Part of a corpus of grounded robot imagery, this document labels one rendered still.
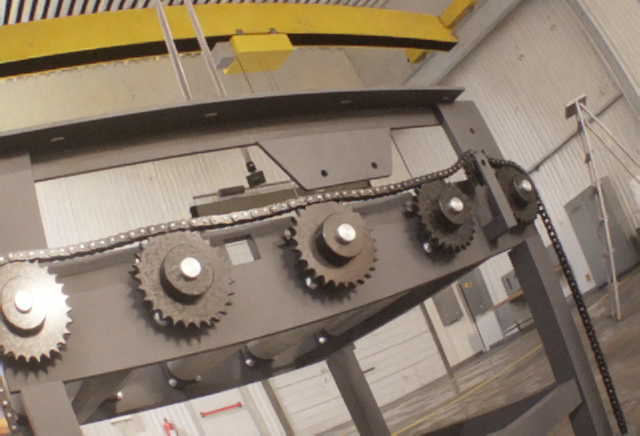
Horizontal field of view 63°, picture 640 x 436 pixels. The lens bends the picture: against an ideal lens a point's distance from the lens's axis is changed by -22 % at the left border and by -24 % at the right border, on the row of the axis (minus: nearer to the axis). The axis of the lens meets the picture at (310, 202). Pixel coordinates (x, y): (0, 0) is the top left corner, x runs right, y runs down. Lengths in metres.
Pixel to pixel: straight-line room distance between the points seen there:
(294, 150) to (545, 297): 0.71
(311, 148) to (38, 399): 0.78
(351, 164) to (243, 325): 0.45
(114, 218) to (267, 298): 10.34
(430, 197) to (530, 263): 0.37
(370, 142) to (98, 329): 0.75
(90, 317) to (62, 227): 10.13
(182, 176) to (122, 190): 1.36
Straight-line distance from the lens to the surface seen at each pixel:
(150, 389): 1.95
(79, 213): 11.28
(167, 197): 11.90
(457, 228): 1.32
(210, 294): 0.99
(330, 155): 1.31
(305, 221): 1.12
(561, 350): 1.55
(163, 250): 0.99
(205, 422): 10.55
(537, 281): 1.54
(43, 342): 0.89
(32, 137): 1.06
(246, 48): 9.26
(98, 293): 0.98
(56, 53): 8.40
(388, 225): 1.28
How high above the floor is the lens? 0.60
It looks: 17 degrees up
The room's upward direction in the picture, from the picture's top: 24 degrees counter-clockwise
